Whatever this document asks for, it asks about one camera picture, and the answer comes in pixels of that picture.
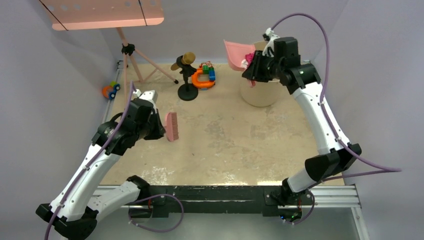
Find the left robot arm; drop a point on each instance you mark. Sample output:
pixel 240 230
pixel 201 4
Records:
pixel 75 213

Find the black base frame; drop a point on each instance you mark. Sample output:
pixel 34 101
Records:
pixel 161 200

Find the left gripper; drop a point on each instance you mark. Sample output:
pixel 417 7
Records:
pixel 159 130

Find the black microphone stand toy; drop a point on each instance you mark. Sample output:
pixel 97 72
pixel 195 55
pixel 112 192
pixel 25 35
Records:
pixel 186 92

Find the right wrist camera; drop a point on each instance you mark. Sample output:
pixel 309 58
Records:
pixel 269 36

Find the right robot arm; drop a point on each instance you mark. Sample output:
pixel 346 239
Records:
pixel 280 60

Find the pink music stand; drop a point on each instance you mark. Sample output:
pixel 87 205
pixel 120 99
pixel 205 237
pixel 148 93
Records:
pixel 72 15

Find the beige round bin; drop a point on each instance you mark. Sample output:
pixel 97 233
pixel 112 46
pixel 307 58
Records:
pixel 260 95

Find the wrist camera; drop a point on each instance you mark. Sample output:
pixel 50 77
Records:
pixel 269 36
pixel 149 96

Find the pink dustpan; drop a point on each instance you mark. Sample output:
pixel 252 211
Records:
pixel 235 53

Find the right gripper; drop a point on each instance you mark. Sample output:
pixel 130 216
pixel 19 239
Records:
pixel 254 72

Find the orange blue toy car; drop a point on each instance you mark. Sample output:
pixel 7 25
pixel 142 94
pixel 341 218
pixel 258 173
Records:
pixel 110 91

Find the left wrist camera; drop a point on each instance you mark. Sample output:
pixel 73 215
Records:
pixel 149 96

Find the orange toy block set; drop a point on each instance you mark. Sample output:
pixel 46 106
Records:
pixel 205 77

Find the white paper scrap left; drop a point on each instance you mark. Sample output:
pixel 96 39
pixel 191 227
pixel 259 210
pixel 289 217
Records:
pixel 244 64

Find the pink hand brush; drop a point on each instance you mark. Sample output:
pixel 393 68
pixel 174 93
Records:
pixel 171 126

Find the magenta paper ball right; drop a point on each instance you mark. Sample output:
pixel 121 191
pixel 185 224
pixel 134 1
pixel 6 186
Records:
pixel 249 57

